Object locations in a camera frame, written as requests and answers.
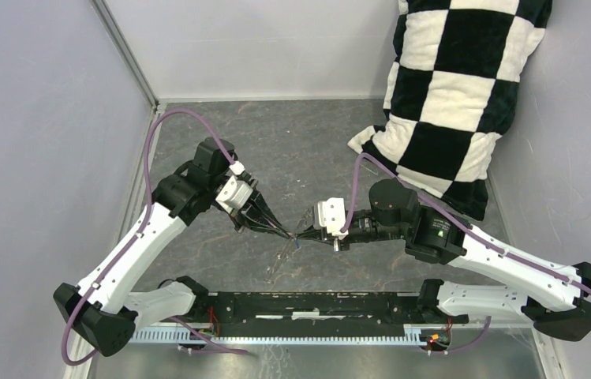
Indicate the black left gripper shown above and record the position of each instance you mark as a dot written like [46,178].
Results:
[254,210]

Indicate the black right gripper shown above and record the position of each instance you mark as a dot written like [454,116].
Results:
[322,235]

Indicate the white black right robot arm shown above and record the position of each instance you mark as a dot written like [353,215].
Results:
[552,298]

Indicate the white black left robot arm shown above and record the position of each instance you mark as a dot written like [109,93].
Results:
[102,309]

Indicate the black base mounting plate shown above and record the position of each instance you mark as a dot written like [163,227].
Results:
[314,314]

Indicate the black white checkered pillow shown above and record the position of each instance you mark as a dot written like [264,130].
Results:
[452,93]

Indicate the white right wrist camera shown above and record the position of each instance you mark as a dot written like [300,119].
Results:
[330,216]

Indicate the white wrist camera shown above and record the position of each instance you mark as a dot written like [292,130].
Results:
[234,194]
[330,216]

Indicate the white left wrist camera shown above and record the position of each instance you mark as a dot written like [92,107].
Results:
[234,194]

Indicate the aluminium frame rail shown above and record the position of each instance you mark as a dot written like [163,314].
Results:
[121,44]

